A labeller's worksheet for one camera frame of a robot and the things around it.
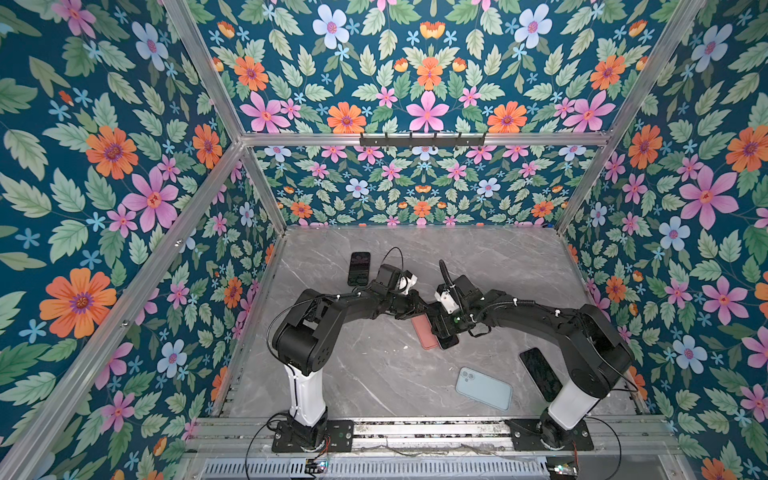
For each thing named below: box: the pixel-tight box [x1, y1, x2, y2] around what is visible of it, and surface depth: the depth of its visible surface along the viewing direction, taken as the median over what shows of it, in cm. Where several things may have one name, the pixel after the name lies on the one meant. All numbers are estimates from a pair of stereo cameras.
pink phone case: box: [411, 314, 439, 350], surface depth 92 cm
